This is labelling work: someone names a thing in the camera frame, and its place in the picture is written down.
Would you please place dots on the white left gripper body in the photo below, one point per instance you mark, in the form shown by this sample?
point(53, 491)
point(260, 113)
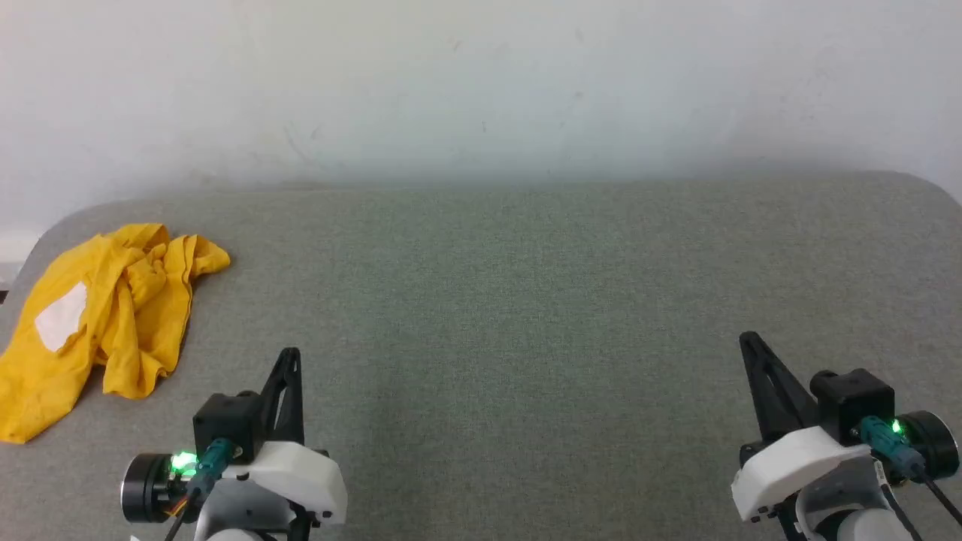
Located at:
point(301, 473)

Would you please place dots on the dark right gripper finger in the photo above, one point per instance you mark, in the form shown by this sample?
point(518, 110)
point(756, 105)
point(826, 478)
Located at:
point(793, 406)
point(760, 398)

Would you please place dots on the yellow t-shirt with white patch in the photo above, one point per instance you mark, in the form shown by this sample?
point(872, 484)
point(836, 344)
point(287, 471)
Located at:
point(135, 300)

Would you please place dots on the grey fabric sofa cushion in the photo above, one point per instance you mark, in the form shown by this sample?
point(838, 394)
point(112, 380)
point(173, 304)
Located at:
point(511, 338)

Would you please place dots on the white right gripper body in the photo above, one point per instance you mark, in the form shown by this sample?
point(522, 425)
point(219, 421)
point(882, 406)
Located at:
point(789, 466)

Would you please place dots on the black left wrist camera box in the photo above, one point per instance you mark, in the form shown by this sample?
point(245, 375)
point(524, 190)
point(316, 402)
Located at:
point(225, 417)

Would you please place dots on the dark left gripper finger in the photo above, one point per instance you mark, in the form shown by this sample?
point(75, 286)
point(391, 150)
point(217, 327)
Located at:
point(270, 406)
point(296, 413)

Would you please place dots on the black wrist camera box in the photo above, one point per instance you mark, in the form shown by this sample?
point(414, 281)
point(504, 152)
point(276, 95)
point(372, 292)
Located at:
point(849, 398)
point(225, 417)

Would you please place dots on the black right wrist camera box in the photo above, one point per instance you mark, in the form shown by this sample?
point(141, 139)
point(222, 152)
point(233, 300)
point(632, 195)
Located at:
point(849, 398)

